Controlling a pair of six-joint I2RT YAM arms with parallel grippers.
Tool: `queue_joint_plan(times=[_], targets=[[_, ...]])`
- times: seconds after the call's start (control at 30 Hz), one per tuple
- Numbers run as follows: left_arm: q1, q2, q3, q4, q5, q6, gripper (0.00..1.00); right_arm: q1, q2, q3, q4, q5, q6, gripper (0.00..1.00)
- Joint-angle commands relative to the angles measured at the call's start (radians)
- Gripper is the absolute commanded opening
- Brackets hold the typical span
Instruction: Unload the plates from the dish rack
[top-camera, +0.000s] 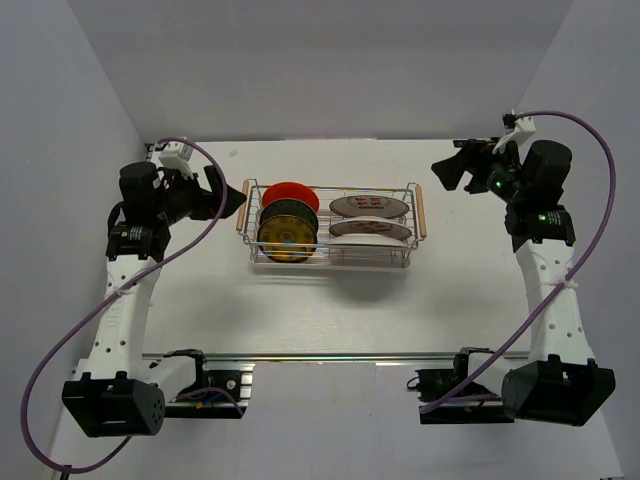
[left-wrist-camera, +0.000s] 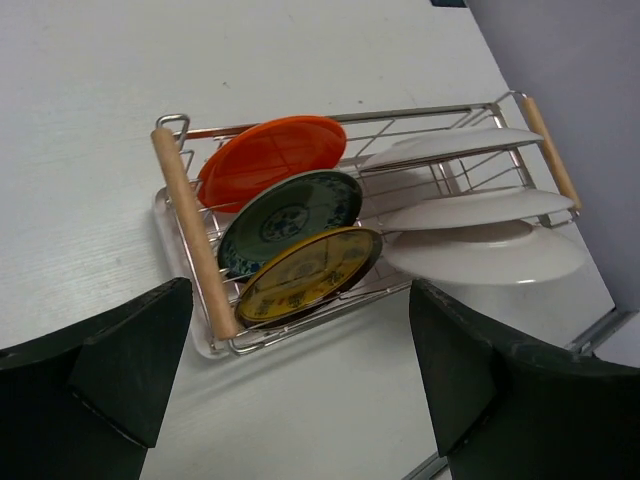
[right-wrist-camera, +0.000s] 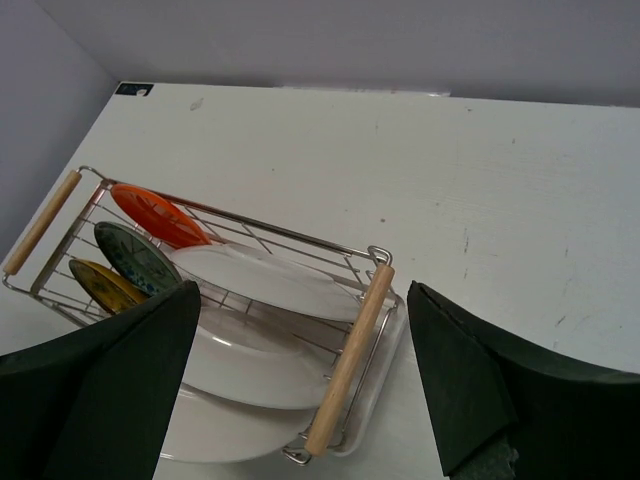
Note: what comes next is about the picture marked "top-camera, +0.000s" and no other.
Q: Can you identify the yellow patterned plate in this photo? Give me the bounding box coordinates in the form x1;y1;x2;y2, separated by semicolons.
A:
257;214;317;263

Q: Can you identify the teal patterned plate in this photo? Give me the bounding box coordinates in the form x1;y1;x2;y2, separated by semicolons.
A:
259;198;319;231

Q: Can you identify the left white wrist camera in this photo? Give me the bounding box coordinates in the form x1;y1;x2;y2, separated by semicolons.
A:
158;141;194;179

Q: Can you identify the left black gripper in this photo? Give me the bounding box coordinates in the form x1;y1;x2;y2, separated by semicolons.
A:
155;166;247;226

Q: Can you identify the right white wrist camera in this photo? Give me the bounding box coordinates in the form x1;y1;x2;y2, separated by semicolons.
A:
492;112;537;154

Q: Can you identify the orange plate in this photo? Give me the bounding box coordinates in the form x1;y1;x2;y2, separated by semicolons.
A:
261;181;320;213

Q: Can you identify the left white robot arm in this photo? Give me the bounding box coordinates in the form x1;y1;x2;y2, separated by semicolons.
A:
62;162;246;438

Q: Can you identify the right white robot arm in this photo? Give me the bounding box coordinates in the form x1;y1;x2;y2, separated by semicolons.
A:
421;139;616;426

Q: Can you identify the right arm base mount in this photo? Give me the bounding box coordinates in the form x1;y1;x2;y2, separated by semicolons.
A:
406;369;513;425

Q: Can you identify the wire dish rack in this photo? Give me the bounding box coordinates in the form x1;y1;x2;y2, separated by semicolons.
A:
236;179;427;270

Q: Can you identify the white printed plate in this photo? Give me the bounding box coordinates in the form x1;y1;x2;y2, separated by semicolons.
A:
326;233;407;248
329;217;412;241
329;194;409;219

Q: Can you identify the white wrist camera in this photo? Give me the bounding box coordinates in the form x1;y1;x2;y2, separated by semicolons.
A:
158;141;194;179
492;112;537;154

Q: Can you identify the aluminium rail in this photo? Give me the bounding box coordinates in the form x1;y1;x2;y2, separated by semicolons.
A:
141;350;531;364

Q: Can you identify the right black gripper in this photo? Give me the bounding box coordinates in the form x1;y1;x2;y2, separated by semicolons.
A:
431;138;528;204

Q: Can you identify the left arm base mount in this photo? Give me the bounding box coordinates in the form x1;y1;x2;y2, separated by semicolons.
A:
165;365;253;420

